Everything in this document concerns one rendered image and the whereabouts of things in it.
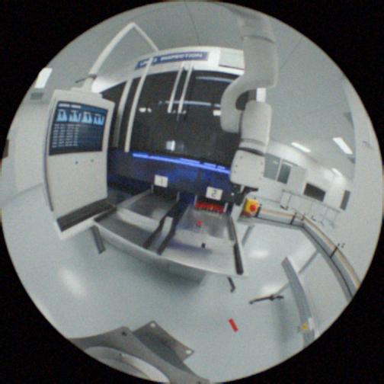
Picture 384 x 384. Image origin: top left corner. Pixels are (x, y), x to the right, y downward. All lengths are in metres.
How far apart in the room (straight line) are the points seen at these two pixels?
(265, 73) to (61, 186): 0.99
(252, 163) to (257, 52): 0.30
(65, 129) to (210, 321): 1.73
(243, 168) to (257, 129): 0.12
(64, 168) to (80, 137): 0.20
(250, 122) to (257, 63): 0.16
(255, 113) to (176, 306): 1.37
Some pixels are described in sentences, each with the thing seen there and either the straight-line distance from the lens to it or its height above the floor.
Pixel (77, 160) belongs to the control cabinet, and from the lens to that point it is 0.85.
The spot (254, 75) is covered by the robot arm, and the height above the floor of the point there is 1.43.
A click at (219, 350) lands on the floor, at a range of 1.29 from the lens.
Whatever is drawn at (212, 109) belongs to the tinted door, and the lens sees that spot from 0.71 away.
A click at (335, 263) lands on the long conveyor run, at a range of 1.01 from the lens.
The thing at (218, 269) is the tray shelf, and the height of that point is 0.88.
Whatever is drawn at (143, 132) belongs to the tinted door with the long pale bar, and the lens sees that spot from 0.82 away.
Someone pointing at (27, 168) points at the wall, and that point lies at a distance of 5.36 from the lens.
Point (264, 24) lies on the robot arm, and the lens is 0.39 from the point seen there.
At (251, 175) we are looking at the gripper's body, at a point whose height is 1.19.
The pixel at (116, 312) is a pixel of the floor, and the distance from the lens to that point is 1.28.
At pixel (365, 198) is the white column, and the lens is 1.61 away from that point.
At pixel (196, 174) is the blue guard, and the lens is 0.65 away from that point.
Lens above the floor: 1.20
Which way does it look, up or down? 18 degrees down
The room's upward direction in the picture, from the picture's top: 11 degrees clockwise
